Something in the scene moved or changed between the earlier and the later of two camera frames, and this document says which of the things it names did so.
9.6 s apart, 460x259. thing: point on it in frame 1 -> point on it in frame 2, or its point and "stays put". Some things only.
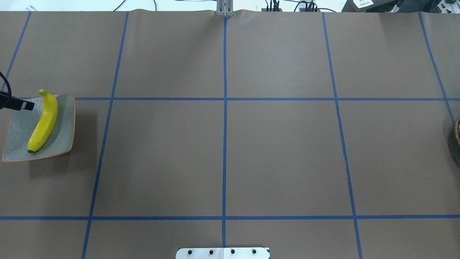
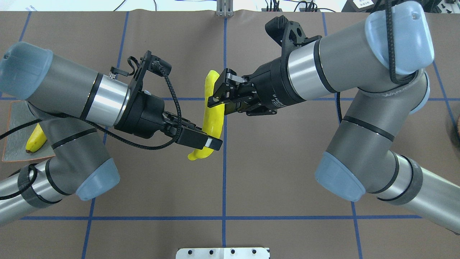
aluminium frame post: x=224 y=8 stays put
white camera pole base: x=222 y=253 stays put
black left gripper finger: x=7 y=100 -> x=143 y=115
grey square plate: x=23 y=124 stays put
